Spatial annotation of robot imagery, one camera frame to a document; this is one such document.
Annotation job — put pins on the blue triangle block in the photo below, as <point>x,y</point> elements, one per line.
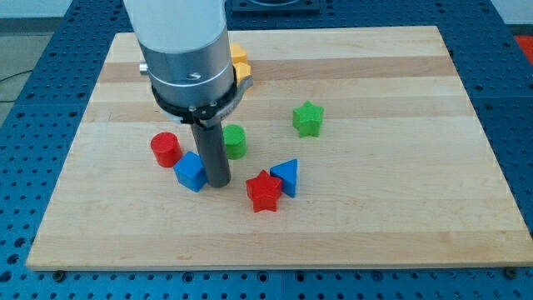
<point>288,173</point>

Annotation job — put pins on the wooden board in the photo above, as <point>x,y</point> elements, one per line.
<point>401,176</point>

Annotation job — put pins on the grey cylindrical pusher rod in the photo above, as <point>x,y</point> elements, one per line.
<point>212,151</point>

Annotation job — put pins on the yellow block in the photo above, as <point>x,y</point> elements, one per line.
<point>238,53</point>
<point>242,70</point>

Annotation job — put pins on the green star block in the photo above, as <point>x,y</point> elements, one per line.
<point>307,119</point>

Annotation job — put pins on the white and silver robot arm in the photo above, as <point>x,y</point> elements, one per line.
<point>186,48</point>

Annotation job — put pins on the yellow block lower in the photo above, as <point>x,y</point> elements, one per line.
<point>242,70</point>

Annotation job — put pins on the green cylinder block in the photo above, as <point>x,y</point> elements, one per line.
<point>235,141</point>

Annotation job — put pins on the red star block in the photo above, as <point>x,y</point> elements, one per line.
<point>264,191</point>

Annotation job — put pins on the yellow block upper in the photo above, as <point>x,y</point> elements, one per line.
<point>238,53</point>

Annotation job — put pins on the blue cube block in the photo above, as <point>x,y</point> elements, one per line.
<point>190,172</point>

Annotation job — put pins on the red cylinder block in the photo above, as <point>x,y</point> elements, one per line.
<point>166,149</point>

